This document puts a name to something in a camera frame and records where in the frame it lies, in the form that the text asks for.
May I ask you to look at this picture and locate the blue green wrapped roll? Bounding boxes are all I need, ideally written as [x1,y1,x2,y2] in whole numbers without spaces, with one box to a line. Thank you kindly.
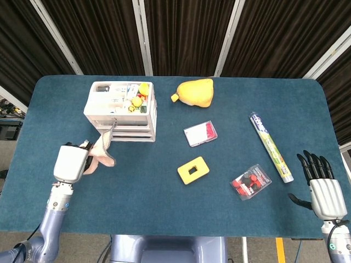
[248,111,295,184]

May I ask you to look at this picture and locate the white table leg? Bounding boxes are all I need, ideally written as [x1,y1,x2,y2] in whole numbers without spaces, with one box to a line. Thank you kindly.
[241,237,249,263]

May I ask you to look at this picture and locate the black equipment box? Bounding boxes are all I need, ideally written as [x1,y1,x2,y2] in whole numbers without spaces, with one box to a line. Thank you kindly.
[0,120,22,141]

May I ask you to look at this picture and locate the blue-grey robot torso base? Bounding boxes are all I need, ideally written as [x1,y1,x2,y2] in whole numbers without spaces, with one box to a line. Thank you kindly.
[109,235,228,263]

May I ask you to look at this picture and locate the white metal frame post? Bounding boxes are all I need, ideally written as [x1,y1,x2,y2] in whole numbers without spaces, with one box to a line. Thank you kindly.
[213,0,246,77]
[0,85,28,113]
[29,0,84,75]
[303,26,351,80]
[132,0,154,77]

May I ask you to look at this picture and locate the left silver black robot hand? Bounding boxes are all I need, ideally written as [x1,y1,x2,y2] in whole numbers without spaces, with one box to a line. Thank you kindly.
[53,140,95,184]

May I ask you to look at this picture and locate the blue felt table cover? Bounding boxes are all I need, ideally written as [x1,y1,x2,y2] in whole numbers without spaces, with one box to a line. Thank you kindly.
[0,75,351,238]

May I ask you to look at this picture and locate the clear box red black pieces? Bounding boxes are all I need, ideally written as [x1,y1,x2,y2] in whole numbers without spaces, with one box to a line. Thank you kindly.
[229,163,272,201]

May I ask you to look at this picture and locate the yellow rectangular sponge frame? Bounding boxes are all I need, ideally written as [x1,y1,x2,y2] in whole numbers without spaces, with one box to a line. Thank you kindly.
[177,156,210,186]

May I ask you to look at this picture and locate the light pink knitted cloth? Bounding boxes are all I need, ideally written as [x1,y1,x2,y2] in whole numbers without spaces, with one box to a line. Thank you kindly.
[83,120,118,175]

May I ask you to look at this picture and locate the white plastic drawer organizer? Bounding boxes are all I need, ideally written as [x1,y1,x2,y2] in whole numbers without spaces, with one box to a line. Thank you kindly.
[83,81,158,142]

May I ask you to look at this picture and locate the dark pleated curtain panel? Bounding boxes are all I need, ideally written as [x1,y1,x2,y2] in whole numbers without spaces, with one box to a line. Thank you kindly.
[0,0,76,106]
[41,0,145,76]
[315,46,351,146]
[144,0,236,77]
[221,0,351,79]

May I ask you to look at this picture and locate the yellow plush pouch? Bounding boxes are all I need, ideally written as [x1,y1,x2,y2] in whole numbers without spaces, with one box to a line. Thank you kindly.
[171,78,214,108]

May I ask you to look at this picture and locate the clear case white red card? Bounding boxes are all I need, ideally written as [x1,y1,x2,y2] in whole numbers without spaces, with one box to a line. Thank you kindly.
[183,120,218,147]

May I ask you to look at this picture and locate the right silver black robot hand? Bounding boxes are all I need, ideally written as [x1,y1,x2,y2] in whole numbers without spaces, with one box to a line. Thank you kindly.
[287,150,348,221]

